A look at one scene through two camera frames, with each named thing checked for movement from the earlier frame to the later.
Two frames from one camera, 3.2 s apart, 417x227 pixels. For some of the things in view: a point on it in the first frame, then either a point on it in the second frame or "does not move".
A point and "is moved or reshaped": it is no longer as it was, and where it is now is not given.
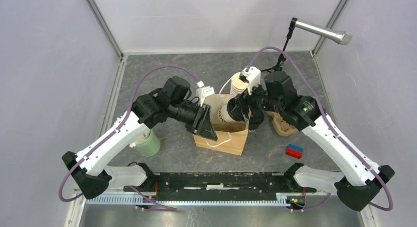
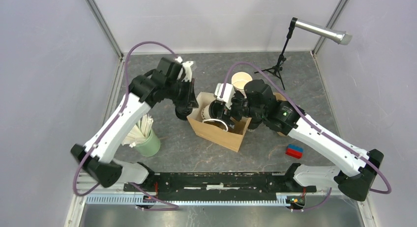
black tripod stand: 282,58 does not move
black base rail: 232,186 does not move
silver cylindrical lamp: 339,37 does not move
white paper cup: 223,115 is moved or reshaped
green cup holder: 151,146 does not move
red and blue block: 294,151 does not move
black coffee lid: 237,108 is moved or reshaped
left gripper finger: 207,129 -> 192,102
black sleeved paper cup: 256,118 does not move
